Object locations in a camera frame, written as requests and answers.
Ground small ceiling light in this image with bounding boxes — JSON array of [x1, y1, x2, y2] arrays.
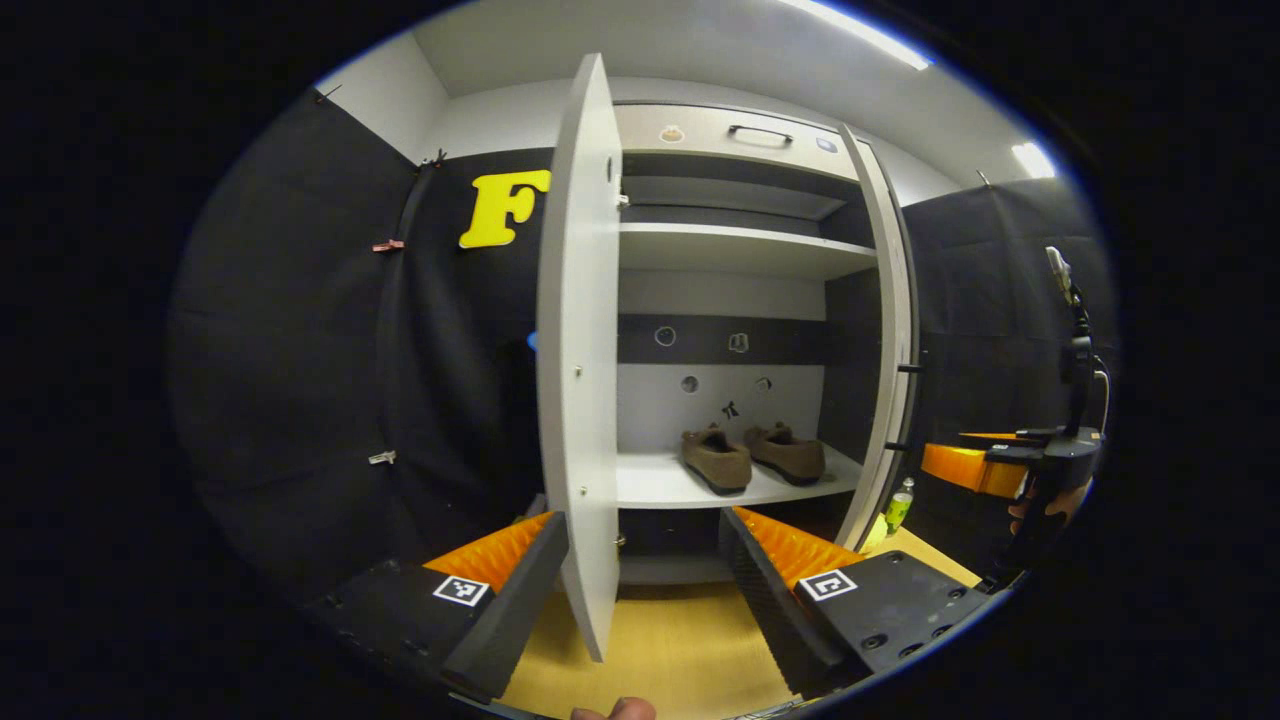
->
[[1010, 140, 1056, 181]]

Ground long ceiling light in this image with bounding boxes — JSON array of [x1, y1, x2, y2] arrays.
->
[[780, 0, 933, 71]]

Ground black backdrop cloth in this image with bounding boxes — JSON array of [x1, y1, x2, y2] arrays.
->
[[170, 90, 556, 601], [890, 178, 1119, 581]]

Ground white shoe cabinet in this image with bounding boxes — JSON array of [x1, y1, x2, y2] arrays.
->
[[535, 52, 926, 663]]

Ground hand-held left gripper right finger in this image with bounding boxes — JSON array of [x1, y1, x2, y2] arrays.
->
[[720, 505, 1001, 696]]

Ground brown fuzzy shoe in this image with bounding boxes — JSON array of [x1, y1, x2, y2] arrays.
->
[[745, 422, 827, 487], [682, 425, 753, 496]]

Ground white cabinet door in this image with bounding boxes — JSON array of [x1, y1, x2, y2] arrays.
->
[[535, 52, 623, 663], [835, 122, 919, 551]]

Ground white cabinet drawer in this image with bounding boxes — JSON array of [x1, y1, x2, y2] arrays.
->
[[612, 103, 861, 181]]

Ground black door handle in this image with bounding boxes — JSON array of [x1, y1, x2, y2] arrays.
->
[[885, 350, 928, 453]]

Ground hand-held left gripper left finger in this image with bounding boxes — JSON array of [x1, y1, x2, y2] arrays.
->
[[305, 510, 571, 701]]

